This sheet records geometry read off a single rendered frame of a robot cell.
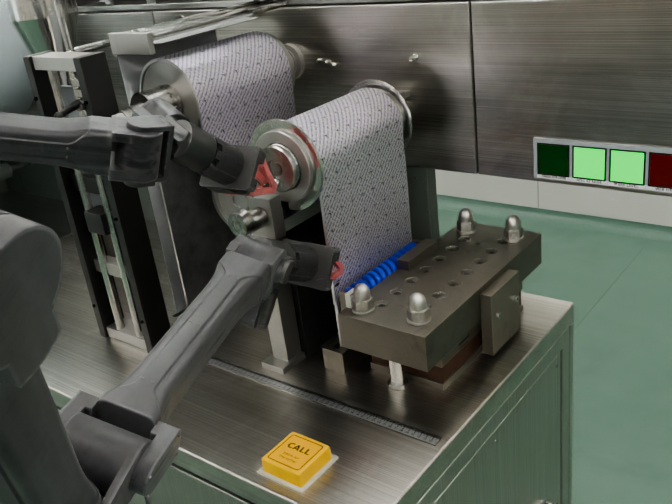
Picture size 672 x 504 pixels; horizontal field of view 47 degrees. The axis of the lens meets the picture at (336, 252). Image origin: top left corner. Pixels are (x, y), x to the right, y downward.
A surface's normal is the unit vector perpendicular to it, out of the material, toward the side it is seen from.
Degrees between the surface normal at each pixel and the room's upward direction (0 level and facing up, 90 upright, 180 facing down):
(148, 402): 21
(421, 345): 90
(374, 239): 90
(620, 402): 0
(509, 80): 90
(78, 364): 0
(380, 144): 90
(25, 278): 110
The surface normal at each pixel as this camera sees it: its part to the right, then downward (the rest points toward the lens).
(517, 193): -0.60, 0.39
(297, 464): -0.12, -0.90
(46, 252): 0.94, 0.32
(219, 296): 0.21, -0.83
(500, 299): 0.79, 0.17
